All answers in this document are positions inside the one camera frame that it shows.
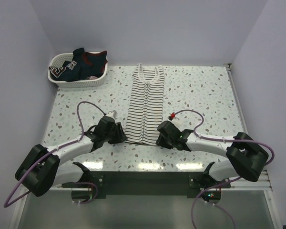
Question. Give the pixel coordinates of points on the white plastic laundry basket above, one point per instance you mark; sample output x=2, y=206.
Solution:
x=58, y=61

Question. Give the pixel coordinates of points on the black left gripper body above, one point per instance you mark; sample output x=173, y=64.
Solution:
x=114, y=130

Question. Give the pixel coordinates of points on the aluminium right side rail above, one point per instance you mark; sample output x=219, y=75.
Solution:
x=238, y=114

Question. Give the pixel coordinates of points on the navy maroon tank top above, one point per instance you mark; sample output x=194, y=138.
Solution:
x=83, y=66

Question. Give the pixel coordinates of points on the black white striped tank top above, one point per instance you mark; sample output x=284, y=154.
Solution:
x=145, y=111

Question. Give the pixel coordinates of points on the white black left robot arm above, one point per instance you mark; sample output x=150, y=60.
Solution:
x=38, y=170

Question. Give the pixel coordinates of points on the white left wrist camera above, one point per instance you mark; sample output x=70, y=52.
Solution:
x=112, y=114

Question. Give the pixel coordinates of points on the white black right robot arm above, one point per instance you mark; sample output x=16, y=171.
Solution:
x=215, y=145

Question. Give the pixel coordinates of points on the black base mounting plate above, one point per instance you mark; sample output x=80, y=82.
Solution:
x=103, y=184

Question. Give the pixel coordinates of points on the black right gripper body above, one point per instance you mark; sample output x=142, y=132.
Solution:
x=165, y=142

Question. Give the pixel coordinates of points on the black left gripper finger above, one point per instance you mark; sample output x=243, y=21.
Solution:
x=119, y=129
x=115, y=139

